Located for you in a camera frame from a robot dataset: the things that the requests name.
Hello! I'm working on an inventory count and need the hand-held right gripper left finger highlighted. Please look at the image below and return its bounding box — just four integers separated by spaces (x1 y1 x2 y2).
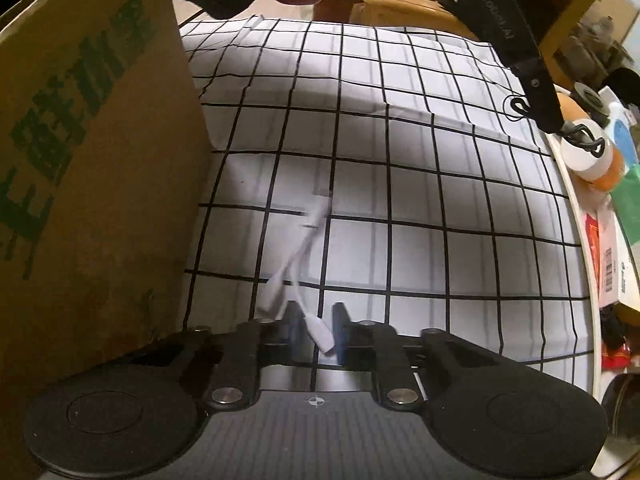
117 301 308 409

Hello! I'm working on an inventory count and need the cream plastic tray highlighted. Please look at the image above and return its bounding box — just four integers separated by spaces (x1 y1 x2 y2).
542 85 640 480

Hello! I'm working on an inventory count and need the brown cardboard box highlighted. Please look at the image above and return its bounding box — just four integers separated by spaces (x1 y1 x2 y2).
0 0 214 480

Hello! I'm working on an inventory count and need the wooden stool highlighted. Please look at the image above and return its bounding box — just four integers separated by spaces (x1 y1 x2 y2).
350 0 482 42

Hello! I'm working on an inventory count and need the red flat packet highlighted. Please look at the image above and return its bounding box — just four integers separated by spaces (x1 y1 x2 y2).
585 212 609 262

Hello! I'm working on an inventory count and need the green white tissue pack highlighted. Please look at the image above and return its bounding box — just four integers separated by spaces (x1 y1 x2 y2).
612 162 640 262

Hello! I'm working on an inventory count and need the white adapter cable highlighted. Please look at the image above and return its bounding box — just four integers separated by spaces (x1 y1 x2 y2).
252 182 337 357

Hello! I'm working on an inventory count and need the black round object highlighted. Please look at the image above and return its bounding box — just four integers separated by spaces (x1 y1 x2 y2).
606 66 640 107

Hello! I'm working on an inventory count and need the white blue spray bottle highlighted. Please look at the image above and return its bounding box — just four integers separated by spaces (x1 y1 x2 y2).
600 87 640 167

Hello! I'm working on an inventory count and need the white paper cup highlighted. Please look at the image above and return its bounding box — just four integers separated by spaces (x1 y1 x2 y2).
560 119 626 192

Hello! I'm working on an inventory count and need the pink white barcode box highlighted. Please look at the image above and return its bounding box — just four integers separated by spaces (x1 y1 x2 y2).
597 205 640 309

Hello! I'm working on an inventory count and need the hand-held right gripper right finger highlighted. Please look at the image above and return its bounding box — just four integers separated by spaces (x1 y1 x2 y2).
332 302 532 406

